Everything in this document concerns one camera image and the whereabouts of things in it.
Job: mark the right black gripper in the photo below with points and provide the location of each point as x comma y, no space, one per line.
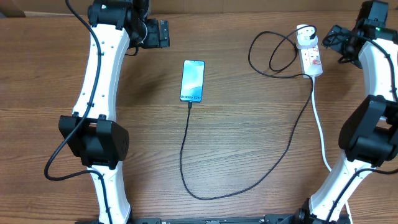
336,44

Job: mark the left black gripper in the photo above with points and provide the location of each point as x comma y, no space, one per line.
155,40

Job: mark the blue Galaxy smartphone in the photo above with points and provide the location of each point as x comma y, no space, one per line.
192,81

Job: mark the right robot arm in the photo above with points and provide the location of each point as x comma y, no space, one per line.
368,138

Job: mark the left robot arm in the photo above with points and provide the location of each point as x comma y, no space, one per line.
91,132

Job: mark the white charger plug adapter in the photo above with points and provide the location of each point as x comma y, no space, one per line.
306,36

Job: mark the white power strip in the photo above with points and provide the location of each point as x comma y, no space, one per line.
310,61

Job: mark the brown cardboard backdrop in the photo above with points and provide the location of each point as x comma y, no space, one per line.
21,8

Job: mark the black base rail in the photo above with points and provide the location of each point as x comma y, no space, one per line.
267,219

